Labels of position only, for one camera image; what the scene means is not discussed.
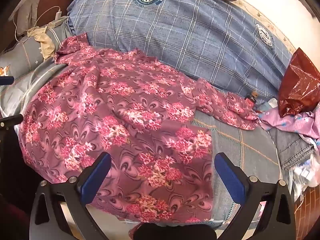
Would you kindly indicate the grey star print pillow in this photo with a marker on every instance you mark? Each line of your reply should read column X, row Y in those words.
column 20, row 55

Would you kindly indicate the clear plastic bag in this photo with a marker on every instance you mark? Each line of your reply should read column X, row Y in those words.
column 306, row 172

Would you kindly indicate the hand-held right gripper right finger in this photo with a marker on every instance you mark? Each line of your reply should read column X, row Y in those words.
column 231, row 177

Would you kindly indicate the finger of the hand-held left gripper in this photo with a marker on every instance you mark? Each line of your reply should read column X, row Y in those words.
column 11, row 120
column 6, row 80

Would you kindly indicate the small dark bottle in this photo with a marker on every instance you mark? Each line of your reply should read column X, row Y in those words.
column 252, row 100

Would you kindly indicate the beige cloth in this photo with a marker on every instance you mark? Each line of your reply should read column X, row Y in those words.
column 45, row 42

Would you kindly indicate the lilac printed cloth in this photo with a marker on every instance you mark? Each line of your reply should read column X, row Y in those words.
column 282, row 120

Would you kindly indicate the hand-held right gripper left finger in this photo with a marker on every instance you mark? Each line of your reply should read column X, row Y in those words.
column 96, row 177

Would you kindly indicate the red plastic bag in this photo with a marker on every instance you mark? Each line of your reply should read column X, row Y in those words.
column 298, row 85

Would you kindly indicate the blue plaid quilt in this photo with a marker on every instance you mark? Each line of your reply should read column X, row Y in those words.
column 187, row 42

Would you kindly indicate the pink floral garment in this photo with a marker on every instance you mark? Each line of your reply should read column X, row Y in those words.
column 120, row 110

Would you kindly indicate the grey denim jeans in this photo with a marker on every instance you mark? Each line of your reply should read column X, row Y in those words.
column 292, row 145

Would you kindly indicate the white light blue packet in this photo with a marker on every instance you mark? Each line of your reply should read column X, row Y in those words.
column 268, row 104

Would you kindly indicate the white charger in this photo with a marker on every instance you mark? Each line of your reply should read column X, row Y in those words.
column 58, row 16

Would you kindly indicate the grey hanging cloth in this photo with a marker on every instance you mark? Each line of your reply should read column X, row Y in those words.
column 27, row 10

